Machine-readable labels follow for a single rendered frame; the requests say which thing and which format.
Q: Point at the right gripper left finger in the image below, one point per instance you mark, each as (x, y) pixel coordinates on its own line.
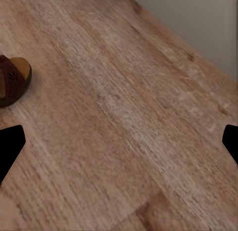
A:
(12, 141)

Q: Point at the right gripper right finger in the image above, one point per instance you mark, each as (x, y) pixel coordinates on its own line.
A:
(230, 140)

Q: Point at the sandal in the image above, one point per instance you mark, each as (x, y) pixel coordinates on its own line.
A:
(15, 78)

